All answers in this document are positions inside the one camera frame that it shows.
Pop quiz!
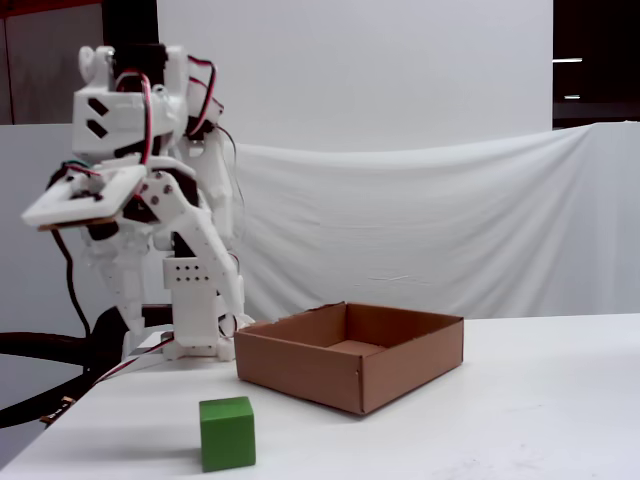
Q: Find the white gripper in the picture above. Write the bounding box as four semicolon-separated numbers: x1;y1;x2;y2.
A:
82;168;255;336

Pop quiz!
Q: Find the green cube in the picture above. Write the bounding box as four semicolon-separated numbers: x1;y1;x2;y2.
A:
198;396;257;474

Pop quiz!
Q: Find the brown cardboard box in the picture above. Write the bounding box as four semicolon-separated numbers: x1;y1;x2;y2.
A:
233;301;465;415

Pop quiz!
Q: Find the black table clamp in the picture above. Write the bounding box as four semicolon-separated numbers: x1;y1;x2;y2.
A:
92;303;176;371

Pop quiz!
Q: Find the white partition board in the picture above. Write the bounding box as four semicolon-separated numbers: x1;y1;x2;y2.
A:
0;123;94;337

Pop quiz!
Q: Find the black curved tube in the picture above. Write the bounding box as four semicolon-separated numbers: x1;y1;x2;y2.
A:
0;331;92;372
0;367;95;429

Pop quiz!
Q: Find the small brown connector board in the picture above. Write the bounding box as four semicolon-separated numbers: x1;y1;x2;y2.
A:
39;394;76;424

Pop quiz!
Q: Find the brown wooden door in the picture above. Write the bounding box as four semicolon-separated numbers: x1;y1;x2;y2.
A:
0;0;106;126

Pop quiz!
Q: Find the white draped cloth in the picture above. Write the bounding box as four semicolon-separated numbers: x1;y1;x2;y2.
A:
232;119;640;321

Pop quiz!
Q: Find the white backdrop panel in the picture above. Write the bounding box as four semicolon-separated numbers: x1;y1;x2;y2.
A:
156;0;555;154

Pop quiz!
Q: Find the red white base cable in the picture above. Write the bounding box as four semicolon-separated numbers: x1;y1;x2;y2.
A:
92;339;176;389

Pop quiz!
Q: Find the black camera cable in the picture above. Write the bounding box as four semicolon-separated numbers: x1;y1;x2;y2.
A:
49;227;94;346

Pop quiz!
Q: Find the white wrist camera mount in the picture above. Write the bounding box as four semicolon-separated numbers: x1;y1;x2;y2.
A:
20;164;149;233

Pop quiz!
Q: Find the red servo cable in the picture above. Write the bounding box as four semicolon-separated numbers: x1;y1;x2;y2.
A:
185;55;225;137
115;71;154;166

